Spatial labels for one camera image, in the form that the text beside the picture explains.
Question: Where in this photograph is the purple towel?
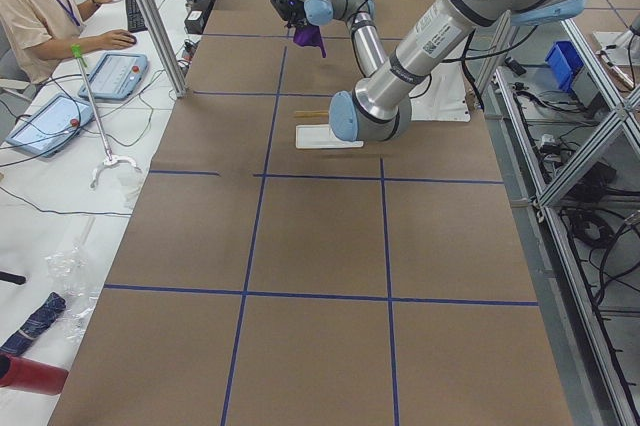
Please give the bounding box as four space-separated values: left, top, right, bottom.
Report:
293 24 327 58

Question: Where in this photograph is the left wooden rack rod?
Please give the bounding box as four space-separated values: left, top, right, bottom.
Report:
294 111 329 118

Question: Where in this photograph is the white towel rack base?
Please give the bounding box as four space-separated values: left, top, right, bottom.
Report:
295 124 364 150

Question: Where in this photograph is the operator hand on mouse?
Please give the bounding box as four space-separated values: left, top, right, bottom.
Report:
101 29 137 50

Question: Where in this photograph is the black control box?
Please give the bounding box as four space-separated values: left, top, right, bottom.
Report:
184 0 215 35

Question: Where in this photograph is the black keyboard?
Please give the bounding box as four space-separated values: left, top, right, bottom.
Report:
124 0 147 33

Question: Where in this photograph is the right teach pendant tablet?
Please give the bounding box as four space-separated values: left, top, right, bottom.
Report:
80 52 149 102

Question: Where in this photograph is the teach pendant tablet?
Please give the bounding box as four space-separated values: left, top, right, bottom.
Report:
6 93 94 157
80 52 149 102

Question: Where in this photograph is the seated person beige shirt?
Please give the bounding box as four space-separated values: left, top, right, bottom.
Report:
1 0 106 84

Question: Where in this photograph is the left teach pendant tablet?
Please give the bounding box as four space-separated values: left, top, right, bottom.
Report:
6 93 94 157

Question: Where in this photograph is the blue plastic bin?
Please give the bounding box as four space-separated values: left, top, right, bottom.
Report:
545 40 584 93

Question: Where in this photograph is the crumpled clear plastic bag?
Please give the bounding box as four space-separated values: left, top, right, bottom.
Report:
45 244 102 345

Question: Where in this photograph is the folded dark plaid umbrella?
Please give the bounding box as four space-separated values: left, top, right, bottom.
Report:
1 292 66 357

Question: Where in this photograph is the red cylinder bottle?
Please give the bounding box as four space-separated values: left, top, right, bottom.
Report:
1 354 69 396

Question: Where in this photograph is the aluminium frame post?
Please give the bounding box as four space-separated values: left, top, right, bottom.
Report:
136 0 187 98

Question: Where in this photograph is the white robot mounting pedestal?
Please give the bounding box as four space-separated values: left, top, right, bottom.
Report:
409 63 471 122

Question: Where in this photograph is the aluminium side frame rack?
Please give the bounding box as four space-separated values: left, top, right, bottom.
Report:
478 20 639 425

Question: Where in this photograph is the black camera tripod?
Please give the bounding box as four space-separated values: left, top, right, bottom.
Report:
0 271 26 285

